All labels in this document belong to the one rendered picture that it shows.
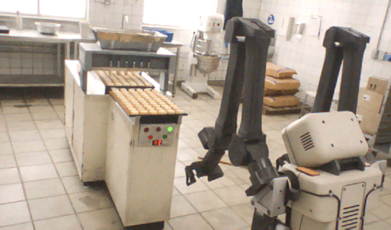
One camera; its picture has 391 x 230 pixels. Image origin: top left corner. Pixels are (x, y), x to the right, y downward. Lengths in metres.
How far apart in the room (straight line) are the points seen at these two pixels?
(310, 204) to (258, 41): 0.48
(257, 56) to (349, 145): 0.38
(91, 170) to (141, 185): 0.75
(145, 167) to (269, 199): 1.62
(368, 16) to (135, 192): 4.50
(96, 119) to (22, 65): 3.32
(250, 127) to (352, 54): 0.48
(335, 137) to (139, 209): 1.86
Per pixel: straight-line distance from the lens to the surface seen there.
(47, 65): 6.41
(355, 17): 6.33
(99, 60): 3.14
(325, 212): 1.17
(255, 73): 1.14
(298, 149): 1.21
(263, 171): 1.13
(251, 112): 1.16
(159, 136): 2.55
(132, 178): 2.66
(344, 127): 1.25
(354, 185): 1.24
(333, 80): 1.53
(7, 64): 6.34
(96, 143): 3.25
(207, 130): 1.38
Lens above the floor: 1.69
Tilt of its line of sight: 18 degrees down
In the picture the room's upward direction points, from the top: 7 degrees clockwise
